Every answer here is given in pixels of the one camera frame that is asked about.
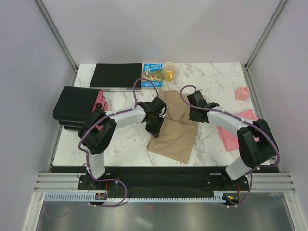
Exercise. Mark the aluminium front rail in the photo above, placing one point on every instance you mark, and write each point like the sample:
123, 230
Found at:
259, 182

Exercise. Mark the blue treehouse book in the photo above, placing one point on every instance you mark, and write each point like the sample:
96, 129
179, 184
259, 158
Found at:
153, 73

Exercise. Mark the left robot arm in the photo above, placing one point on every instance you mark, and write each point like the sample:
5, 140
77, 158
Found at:
97, 132

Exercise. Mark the right aluminium frame post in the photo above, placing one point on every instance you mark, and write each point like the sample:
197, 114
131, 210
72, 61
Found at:
269, 26

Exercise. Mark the beige t shirt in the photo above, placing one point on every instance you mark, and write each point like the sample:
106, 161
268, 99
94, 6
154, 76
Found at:
177, 133

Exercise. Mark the white cable duct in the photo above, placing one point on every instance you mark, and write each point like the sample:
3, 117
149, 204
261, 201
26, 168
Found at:
103, 197

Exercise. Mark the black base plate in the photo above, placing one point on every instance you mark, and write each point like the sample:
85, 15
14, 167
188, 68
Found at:
164, 181

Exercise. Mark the black notebook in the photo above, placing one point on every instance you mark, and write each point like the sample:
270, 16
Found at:
117, 77

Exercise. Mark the aluminium frame post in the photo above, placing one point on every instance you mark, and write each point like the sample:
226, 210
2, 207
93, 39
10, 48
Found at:
269, 26
56, 34

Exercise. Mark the pink cube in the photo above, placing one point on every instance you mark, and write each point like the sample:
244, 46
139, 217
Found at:
242, 93

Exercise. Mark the pink folded t shirt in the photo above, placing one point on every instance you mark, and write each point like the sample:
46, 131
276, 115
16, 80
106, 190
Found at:
230, 141

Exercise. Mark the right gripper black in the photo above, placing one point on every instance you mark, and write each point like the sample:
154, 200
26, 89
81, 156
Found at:
192, 117

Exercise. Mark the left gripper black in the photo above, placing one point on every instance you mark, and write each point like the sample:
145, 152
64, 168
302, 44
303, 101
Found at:
155, 131

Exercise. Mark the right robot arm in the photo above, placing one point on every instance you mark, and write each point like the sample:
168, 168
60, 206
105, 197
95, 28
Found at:
255, 140

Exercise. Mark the black pink drawer unit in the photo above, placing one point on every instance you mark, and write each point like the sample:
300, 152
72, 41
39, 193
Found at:
75, 104

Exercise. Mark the yellow mug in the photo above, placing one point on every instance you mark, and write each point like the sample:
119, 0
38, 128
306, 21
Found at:
168, 71

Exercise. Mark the left aluminium frame post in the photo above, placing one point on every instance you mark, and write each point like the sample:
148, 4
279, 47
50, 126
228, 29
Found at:
56, 34

